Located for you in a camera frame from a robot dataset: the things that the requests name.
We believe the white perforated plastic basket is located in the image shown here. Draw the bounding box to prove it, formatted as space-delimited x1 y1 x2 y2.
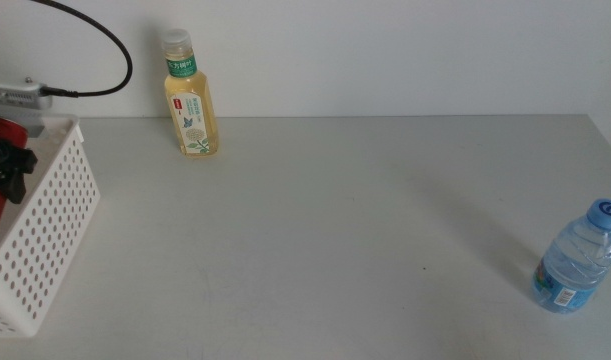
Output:
0 112 101 339

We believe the clear water bottle blue cap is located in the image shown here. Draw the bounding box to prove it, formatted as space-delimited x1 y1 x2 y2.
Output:
531 198 611 315

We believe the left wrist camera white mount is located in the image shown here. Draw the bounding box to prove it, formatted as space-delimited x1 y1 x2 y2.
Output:
0 74 54 112

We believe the yellow tea bottle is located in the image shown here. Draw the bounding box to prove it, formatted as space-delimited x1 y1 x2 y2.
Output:
160 28 220 158

